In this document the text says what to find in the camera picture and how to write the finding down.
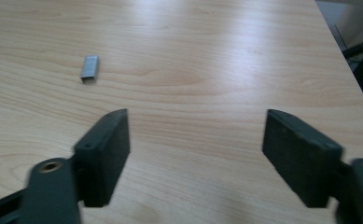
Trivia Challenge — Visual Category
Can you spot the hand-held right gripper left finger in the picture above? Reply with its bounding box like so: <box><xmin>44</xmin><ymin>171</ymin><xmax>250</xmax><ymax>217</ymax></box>
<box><xmin>73</xmin><ymin>107</ymin><xmax>131</xmax><ymax>208</ymax></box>

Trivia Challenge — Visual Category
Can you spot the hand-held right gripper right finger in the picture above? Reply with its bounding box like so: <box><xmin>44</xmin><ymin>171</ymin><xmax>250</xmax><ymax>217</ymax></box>
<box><xmin>261</xmin><ymin>108</ymin><xmax>345</xmax><ymax>209</ymax></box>

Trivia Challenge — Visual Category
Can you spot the silver staple strip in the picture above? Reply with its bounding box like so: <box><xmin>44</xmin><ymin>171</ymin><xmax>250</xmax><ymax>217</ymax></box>
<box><xmin>79</xmin><ymin>55</ymin><xmax>101</xmax><ymax>84</ymax></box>

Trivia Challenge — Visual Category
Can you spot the white furniture panel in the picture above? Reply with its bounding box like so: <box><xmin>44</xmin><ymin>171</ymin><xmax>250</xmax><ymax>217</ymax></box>
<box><xmin>334</xmin><ymin>0</ymin><xmax>363</xmax><ymax>50</ymax></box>

